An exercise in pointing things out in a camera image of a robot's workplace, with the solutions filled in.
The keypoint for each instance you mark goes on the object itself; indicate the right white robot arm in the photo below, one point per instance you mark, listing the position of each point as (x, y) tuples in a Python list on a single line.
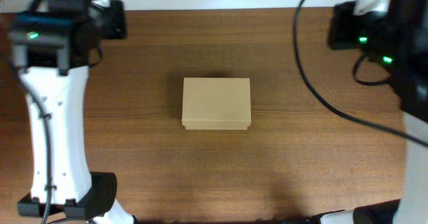
[(393, 34)]

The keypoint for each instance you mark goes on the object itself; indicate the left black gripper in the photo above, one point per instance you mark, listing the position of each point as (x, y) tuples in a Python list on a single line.
[(116, 11)]

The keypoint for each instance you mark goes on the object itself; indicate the brown cardboard box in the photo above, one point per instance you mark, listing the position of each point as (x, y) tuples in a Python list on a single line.
[(216, 104)]

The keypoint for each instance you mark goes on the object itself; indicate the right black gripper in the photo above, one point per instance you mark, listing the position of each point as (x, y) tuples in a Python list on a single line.
[(344, 19)]

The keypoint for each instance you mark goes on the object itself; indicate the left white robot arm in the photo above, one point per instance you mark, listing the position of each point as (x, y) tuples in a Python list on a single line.
[(51, 43)]

